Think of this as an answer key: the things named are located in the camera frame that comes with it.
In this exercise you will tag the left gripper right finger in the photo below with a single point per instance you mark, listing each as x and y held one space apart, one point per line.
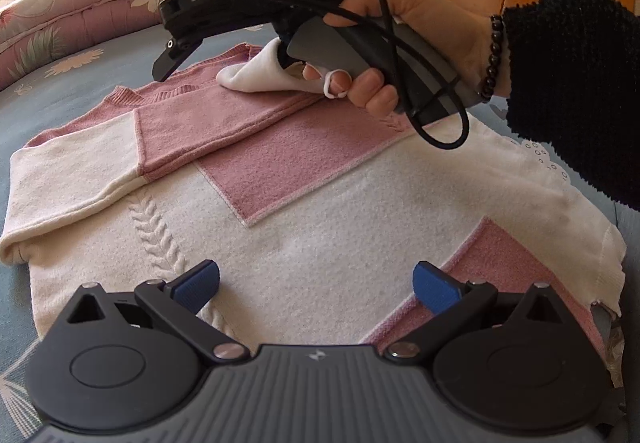
456 308

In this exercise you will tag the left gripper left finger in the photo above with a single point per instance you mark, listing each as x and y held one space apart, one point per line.
174 308

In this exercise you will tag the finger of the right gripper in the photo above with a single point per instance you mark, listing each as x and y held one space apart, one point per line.
175 53

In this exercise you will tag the pink and cream sweater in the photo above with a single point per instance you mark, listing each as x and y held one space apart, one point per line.
262 151

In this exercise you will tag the black right sleeve forearm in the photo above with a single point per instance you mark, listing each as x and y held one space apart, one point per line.
574 71

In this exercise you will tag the person's right hand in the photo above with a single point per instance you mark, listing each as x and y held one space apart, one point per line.
463 38

